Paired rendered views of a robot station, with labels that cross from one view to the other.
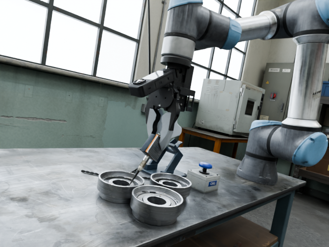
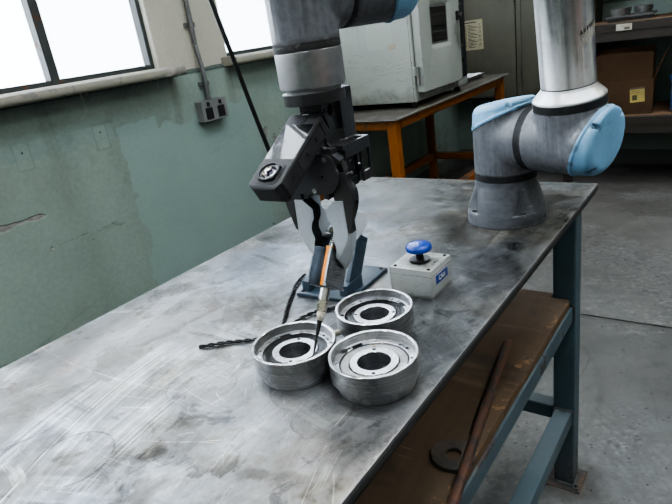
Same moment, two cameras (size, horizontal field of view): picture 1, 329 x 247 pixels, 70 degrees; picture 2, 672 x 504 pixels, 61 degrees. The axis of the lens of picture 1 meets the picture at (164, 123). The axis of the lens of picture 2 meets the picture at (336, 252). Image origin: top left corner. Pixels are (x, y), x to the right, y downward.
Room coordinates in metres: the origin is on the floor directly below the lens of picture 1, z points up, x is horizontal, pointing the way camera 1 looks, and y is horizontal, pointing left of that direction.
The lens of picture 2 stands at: (-0.10, 0.08, 1.19)
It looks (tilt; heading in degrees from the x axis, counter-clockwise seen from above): 21 degrees down; 353
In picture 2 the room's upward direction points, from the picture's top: 9 degrees counter-clockwise
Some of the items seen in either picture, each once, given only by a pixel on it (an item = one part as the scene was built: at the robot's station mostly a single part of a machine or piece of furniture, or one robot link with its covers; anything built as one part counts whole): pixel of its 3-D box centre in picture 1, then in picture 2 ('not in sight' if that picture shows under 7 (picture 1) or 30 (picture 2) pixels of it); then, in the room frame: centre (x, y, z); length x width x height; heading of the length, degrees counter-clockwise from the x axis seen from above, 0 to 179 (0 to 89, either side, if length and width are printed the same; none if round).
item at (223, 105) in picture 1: (231, 109); (399, 38); (3.04, -0.82, 1.10); 0.62 x 0.61 x 0.65; 135
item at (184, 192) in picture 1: (169, 187); (375, 318); (0.58, -0.04, 0.82); 0.10 x 0.10 x 0.04
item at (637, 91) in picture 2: (326, 160); (624, 80); (3.33, -2.36, 0.64); 0.49 x 0.40 x 0.37; 50
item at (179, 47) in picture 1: (176, 51); (308, 71); (0.57, 0.00, 1.15); 0.08 x 0.08 x 0.05
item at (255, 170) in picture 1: (258, 165); (506, 192); (0.92, -0.39, 0.85); 0.15 x 0.15 x 0.10
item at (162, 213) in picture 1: (155, 204); (374, 367); (0.47, -0.01, 0.82); 0.10 x 0.10 x 0.04
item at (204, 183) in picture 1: (203, 179); (422, 271); (0.69, -0.15, 0.82); 0.08 x 0.07 x 0.05; 135
